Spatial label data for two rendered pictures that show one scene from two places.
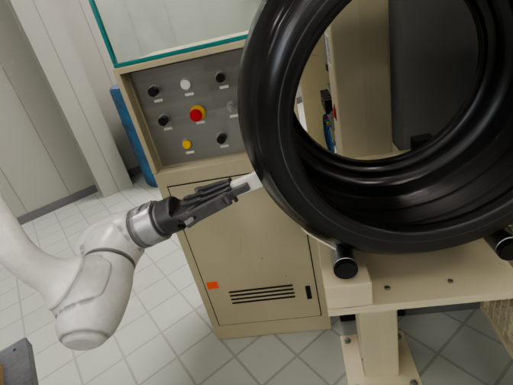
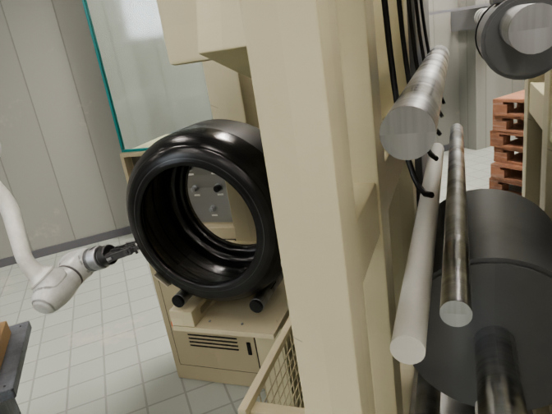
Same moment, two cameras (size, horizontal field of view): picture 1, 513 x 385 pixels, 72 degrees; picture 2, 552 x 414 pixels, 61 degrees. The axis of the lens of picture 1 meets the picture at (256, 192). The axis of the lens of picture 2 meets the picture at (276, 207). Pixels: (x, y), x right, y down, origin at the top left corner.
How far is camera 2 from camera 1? 1.15 m
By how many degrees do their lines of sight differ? 14
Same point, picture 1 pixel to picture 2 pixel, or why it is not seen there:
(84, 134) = not seen: hidden behind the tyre
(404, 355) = not seen: outside the picture
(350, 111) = (236, 210)
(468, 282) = (250, 325)
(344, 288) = (178, 313)
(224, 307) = (184, 347)
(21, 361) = (21, 333)
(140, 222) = (89, 255)
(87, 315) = (45, 294)
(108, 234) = (72, 259)
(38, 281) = (29, 273)
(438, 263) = (248, 315)
